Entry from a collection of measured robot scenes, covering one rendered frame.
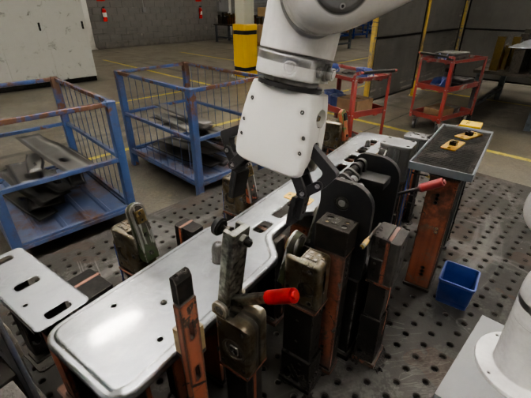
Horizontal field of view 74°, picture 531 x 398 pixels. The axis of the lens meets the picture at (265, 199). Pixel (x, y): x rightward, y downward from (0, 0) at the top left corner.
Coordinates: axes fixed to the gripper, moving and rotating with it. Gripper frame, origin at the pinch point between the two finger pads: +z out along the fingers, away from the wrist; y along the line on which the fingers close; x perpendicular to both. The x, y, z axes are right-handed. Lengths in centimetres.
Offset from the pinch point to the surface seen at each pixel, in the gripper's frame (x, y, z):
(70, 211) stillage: -93, 205, 120
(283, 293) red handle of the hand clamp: 0.3, -5.9, 11.6
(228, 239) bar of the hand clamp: 2.1, 3.2, 6.6
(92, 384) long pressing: 15.8, 13.6, 31.6
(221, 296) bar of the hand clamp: -0.1, 4.1, 18.6
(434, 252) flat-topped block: -69, -22, 27
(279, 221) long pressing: -36.6, 14.2, 22.1
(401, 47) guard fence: -598, 135, -49
